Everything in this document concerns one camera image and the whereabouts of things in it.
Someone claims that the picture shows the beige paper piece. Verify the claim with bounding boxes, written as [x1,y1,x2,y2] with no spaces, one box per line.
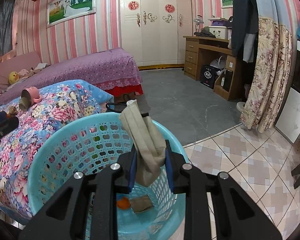
[119,100,166,187]

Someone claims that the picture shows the grey paper wad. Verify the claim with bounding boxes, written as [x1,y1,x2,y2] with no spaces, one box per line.
[19,97,32,112]

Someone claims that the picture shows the orange trash in basket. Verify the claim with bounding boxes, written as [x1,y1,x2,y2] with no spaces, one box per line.
[116,196,130,210]

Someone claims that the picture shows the brown trash in basket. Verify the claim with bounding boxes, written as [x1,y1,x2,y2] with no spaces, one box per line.
[129,195,153,213]

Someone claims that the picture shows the floral blue bed quilt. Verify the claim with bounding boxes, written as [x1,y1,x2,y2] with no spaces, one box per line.
[0,80,114,224]

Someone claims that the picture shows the pink metal mug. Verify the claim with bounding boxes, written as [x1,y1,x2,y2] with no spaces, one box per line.
[20,87,43,107]

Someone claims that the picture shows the yellow duck plush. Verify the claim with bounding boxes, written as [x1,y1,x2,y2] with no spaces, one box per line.
[8,72,20,85]

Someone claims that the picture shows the pink sofa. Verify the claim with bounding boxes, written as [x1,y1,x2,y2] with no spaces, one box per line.
[0,51,42,94]

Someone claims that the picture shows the light blue laundry basket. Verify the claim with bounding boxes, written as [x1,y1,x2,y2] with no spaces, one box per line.
[27,113,185,239]

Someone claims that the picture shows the grey window curtain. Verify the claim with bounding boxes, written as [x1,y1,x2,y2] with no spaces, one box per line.
[0,0,15,57]

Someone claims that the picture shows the white standing fan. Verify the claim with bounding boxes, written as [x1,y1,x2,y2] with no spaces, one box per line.
[236,102,245,113]

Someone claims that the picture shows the floral beige curtain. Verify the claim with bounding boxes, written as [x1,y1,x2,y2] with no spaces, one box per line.
[240,17,293,133]

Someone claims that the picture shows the purple dotted bed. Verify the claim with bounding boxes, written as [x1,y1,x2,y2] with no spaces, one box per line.
[0,48,143,106]

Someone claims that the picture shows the framed wedding picture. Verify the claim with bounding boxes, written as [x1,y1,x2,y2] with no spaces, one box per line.
[46,0,96,28]

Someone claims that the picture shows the black box under desk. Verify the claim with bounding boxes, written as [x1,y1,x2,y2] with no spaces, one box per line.
[200,65,218,89]

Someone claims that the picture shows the wooden desk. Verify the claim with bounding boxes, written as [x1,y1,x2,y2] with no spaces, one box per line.
[184,36,242,101]

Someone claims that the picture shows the white storage box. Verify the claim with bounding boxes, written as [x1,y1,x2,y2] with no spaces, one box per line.
[209,26,228,40]

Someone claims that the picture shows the black hanging coat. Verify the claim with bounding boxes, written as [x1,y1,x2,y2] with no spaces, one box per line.
[231,0,260,63]

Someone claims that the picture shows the white wardrobe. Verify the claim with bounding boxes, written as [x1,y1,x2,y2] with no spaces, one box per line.
[120,0,193,67]

